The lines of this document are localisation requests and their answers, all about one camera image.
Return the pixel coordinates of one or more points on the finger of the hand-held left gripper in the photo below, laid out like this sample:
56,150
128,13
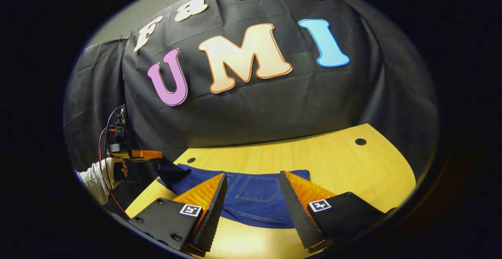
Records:
168,170

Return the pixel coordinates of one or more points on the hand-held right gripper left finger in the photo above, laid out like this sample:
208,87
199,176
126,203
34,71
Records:
213,216

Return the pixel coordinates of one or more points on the black backdrop cloth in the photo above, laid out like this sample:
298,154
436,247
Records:
274,106

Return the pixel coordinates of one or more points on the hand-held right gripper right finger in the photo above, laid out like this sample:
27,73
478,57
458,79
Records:
300,216

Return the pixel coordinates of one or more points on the blue jeans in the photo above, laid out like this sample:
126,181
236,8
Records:
255,200

